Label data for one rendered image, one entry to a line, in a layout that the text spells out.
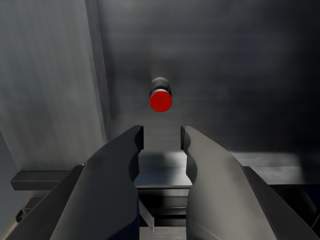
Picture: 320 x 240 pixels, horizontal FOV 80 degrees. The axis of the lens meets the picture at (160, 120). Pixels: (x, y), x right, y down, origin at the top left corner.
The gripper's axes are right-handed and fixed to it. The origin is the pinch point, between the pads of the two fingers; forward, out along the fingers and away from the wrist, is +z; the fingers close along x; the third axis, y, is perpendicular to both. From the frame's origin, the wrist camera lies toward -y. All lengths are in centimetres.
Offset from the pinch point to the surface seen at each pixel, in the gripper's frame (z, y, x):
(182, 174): 8.8, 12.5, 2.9
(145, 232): 10.1, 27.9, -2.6
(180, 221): 7.6, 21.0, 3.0
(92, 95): 10.2, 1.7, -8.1
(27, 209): 8.0, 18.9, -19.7
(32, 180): 8.2, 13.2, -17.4
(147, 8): 10.1, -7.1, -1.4
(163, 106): 5.6, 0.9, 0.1
